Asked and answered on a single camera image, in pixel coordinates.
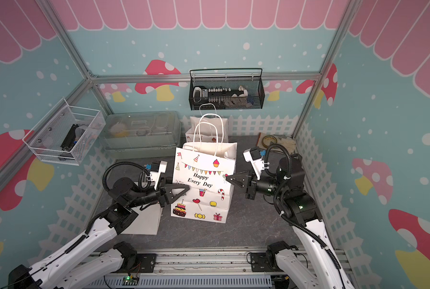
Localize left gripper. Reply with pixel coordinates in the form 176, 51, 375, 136
128, 177, 190, 209

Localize clear plastic storage box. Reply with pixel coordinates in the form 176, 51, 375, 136
99, 111, 181, 160

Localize white wire mesh basket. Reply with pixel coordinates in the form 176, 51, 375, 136
22, 99, 105, 166

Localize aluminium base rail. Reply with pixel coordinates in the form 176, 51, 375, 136
50, 247, 356, 289

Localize black item in white basket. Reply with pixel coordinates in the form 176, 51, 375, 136
60, 124, 79, 151

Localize paper bag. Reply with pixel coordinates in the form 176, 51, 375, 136
170, 142, 238, 223
185, 104, 229, 143
122, 204, 163, 236

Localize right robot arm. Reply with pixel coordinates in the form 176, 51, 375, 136
226, 144, 354, 289

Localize black white device in basket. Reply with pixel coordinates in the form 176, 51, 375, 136
190, 85, 249, 107

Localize black wire mesh basket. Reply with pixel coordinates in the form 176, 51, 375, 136
188, 68, 265, 110

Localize roll of brown tape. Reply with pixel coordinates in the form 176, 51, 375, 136
261, 135, 277, 148

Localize green circuit board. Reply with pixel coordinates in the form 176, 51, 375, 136
122, 276, 140, 286

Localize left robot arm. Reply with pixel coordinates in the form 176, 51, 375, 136
7, 161, 190, 289

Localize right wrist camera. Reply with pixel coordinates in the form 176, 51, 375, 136
243, 147, 265, 180

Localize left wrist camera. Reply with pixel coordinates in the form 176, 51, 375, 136
145, 161, 167, 190

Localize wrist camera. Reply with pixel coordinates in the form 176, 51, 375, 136
145, 161, 167, 190
243, 147, 265, 180

